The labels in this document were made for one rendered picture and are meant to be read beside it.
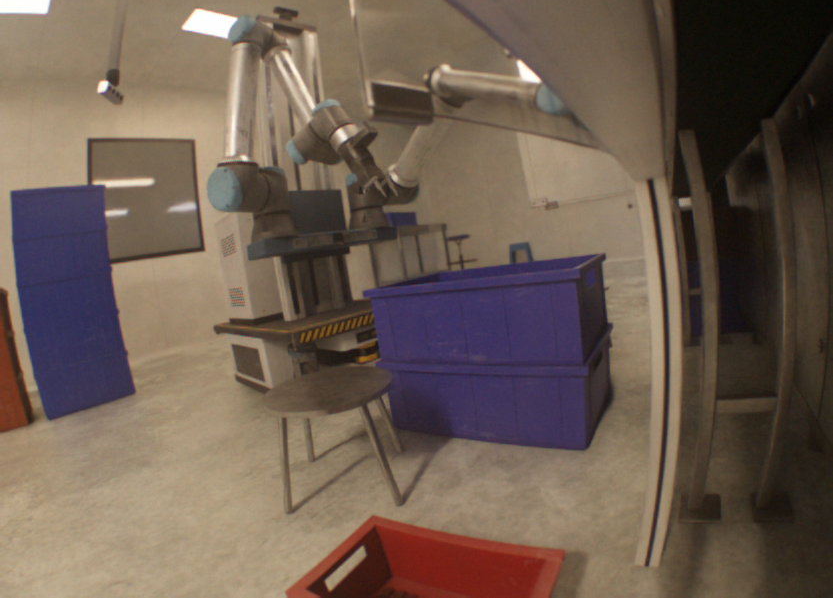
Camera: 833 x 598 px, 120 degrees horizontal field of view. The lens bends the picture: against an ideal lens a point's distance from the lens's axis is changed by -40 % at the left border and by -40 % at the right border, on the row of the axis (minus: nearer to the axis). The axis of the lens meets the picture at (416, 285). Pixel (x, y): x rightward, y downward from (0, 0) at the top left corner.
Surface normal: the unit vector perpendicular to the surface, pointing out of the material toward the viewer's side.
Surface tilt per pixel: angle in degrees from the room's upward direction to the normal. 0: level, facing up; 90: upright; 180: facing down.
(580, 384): 90
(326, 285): 90
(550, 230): 90
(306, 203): 90
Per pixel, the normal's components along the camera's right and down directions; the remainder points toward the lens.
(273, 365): 0.71, -0.06
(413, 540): -0.50, 0.14
